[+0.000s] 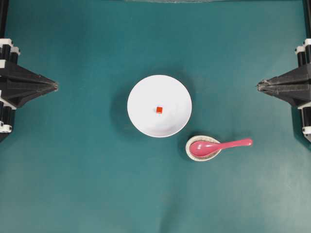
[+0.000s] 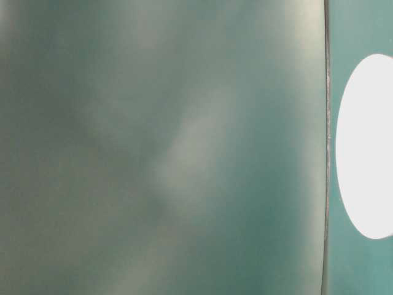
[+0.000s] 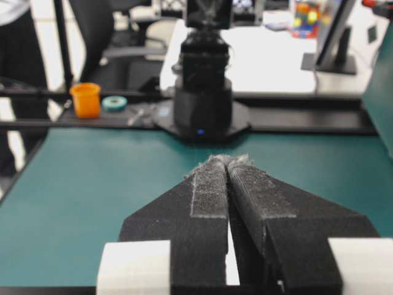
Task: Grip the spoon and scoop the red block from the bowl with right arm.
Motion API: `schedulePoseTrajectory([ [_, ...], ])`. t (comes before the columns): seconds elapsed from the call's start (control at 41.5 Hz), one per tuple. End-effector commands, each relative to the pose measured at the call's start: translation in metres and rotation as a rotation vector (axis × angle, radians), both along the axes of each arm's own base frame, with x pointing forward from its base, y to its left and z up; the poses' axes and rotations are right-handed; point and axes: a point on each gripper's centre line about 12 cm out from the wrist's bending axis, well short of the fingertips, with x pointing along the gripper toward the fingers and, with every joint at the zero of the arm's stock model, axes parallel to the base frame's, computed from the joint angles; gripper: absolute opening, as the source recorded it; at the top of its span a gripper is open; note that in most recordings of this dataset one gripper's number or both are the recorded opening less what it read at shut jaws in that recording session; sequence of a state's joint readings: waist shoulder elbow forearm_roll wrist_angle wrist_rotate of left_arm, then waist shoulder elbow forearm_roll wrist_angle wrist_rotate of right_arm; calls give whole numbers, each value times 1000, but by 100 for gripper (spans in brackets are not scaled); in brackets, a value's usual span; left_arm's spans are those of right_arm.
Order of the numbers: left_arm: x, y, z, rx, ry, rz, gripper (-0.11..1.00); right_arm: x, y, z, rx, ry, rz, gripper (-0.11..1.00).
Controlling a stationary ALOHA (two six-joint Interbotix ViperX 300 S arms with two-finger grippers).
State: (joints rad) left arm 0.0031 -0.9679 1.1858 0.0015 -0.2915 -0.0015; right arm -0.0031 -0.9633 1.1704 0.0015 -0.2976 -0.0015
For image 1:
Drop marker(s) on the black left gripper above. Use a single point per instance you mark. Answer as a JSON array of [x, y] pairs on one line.
[[13, 96]]

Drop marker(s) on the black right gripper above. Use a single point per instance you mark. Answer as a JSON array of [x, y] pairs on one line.
[[283, 86]]

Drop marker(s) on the small red cube block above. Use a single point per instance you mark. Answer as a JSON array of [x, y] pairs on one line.
[[159, 110]]

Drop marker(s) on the white round bowl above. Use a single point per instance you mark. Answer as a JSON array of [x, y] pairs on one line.
[[164, 91]]

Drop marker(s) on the black left frame post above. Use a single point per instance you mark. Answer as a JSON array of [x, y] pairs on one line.
[[3, 16]]

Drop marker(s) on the black frame post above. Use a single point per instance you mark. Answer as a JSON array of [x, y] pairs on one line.
[[3, 16], [307, 16]]

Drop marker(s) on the speckled ceramic spoon rest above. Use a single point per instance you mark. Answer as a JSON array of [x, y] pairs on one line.
[[200, 138]]

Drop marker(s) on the black right frame post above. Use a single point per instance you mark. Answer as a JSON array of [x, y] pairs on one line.
[[307, 16]]

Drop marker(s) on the pink plastic soup spoon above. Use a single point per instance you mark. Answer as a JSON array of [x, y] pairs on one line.
[[201, 148]]

